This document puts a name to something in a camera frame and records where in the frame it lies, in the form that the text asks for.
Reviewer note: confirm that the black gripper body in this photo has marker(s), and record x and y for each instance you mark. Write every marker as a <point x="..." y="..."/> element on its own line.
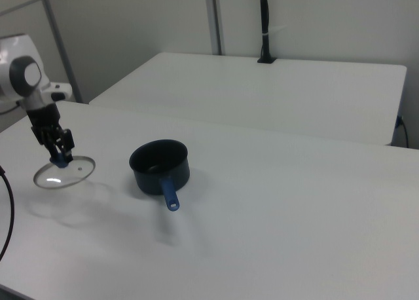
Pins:
<point x="44" y="120"/>

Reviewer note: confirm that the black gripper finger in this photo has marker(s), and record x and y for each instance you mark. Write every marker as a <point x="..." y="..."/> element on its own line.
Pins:
<point x="69" y="142"/>
<point x="46" y="142"/>

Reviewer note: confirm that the glass lid with blue knob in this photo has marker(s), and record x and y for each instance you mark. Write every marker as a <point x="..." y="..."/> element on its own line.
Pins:
<point x="65" y="179"/>

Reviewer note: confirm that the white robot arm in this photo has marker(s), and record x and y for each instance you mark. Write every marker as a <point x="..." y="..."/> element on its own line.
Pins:
<point x="26" y="74"/>

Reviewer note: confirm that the dark blue saucepan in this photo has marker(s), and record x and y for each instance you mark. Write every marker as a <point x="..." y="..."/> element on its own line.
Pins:
<point x="178" y="175"/>

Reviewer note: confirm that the grey partition frame post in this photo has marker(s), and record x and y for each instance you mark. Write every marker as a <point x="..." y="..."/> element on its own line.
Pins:
<point x="216" y="18"/>

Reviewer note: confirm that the black camera stand pole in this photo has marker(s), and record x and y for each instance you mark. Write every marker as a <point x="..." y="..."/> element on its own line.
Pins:
<point x="265" y="25"/>

